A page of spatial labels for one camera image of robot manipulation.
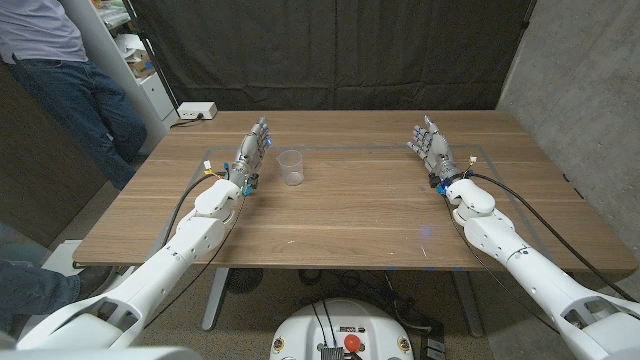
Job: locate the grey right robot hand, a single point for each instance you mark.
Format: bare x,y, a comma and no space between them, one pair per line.
436,150

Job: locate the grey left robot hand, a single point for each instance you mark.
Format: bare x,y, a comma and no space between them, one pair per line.
248,155

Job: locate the clear plastic measuring cup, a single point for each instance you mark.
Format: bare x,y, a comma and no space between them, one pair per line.
290,167

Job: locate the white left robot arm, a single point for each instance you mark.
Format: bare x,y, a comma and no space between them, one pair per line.
165,260

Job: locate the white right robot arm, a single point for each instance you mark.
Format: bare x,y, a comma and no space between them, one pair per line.
540,270

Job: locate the white power strip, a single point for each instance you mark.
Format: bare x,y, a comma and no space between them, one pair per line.
197,110

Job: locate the black round fan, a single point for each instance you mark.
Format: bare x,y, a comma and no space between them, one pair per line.
244,279

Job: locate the black backdrop curtain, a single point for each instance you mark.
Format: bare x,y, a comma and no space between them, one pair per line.
330,52

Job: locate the black backdrop stand pole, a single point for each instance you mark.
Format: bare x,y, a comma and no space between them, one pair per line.
152,55

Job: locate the cardboard box with blue tape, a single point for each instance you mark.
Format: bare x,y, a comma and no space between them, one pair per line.
142,65

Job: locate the grey table leg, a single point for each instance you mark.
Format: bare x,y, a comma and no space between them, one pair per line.
468,302
215,299

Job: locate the white shelf cabinet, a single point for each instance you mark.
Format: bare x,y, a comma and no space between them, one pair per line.
135,60

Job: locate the black power adapter brick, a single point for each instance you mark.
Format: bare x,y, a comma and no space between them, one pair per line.
433,342

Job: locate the white robot torso base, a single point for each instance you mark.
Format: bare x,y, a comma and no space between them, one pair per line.
341,330

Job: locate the standing person in jeans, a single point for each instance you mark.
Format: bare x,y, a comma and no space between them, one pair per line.
65,75

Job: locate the red emergency stop button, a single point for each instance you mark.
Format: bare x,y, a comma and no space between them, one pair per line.
352,342

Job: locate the seated person in jeans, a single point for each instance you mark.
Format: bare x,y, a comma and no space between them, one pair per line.
35,292

